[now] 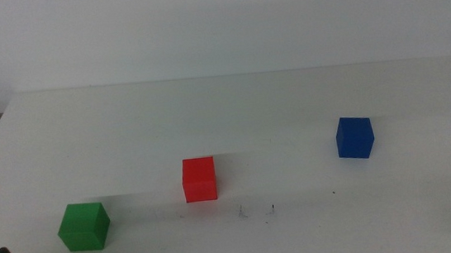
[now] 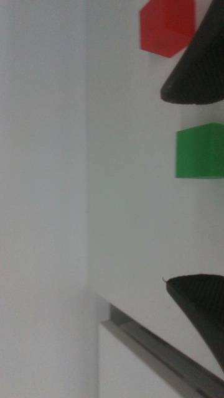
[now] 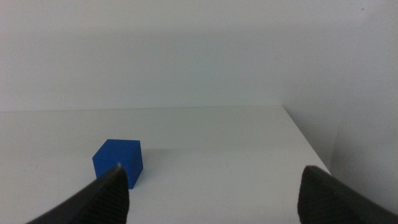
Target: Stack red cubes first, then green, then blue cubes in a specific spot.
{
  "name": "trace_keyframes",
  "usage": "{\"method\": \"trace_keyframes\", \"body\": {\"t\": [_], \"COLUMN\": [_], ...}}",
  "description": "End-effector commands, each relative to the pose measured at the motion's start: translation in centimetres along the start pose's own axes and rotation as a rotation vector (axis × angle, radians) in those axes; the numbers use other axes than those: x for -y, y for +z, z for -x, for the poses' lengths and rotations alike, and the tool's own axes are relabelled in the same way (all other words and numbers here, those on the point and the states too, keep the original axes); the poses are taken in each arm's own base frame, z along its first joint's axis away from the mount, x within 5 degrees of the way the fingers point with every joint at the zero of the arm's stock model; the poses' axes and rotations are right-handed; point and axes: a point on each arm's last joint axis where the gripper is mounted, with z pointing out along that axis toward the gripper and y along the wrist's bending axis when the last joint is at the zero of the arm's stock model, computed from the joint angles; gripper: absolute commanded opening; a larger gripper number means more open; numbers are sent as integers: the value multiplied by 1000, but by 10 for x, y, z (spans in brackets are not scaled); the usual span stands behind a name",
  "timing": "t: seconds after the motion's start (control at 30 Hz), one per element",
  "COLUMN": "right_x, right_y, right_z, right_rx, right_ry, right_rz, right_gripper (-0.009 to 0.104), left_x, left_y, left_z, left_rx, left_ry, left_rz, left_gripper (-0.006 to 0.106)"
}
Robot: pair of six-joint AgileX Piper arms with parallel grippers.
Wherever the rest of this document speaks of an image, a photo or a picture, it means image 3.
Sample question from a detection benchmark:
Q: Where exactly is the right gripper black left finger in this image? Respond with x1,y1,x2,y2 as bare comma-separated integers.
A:
26,165,130,224

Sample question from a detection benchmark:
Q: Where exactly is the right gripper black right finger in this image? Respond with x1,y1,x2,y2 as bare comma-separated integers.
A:
297,165,398,224

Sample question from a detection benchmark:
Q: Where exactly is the blue cube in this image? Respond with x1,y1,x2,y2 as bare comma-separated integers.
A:
92,138,144,190

